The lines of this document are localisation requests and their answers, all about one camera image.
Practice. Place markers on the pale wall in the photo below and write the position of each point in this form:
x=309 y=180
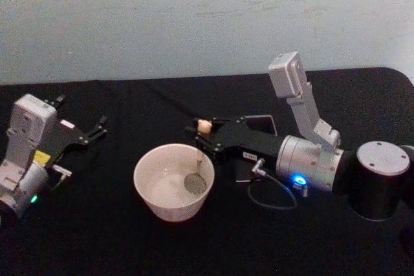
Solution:
x=194 y=14

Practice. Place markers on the white ceramic bowl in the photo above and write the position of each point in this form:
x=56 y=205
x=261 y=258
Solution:
x=168 y=206

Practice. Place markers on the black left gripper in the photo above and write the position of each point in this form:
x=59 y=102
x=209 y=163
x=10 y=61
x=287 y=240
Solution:
x=69 y=135

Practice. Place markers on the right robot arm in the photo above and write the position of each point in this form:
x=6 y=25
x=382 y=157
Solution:
x=307 y=163

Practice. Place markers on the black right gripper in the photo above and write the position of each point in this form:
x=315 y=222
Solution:
x=246 y=142

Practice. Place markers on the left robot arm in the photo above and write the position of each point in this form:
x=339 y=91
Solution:
x=27 y=133

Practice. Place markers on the black table cloth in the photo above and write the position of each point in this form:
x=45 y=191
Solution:
x=97 y=243

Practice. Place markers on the black flat device silver rim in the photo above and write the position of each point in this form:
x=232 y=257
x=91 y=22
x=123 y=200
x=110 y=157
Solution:
x=245 y=173

